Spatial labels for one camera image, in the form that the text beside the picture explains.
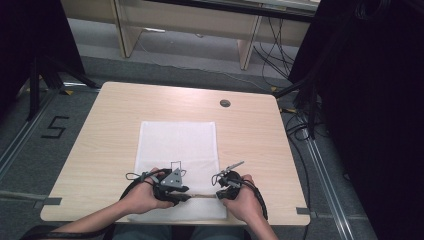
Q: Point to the dark curtain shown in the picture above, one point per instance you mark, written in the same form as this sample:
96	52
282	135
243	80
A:
376	116
30	33

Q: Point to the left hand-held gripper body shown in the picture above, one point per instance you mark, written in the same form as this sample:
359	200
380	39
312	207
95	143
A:
171	181

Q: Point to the person's leg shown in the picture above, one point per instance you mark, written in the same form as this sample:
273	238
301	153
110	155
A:
216	232
143	232

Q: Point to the person's left hand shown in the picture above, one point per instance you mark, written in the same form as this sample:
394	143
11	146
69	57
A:
140	198

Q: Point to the white cloth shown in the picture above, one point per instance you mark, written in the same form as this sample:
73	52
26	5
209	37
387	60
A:
176	146

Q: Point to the person's left leg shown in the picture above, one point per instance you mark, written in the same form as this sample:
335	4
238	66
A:
143	232

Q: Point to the black metal stand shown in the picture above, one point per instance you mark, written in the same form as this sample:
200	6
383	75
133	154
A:
306	93
43	80

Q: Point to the grey tape strip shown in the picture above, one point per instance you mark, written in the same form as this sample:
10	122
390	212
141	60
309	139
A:
48	201
305	211

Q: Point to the metal floor rail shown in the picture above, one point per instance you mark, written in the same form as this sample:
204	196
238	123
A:
328	190
23	136

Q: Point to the light wooden desk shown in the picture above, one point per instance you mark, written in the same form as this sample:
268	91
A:
186	20

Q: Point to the person's right hand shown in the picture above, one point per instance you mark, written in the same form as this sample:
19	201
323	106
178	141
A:
246	203

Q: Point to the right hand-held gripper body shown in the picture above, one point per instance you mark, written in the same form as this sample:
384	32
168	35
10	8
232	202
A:
235	186

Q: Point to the person's right leg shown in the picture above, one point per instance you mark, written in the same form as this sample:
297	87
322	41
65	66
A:
216	232

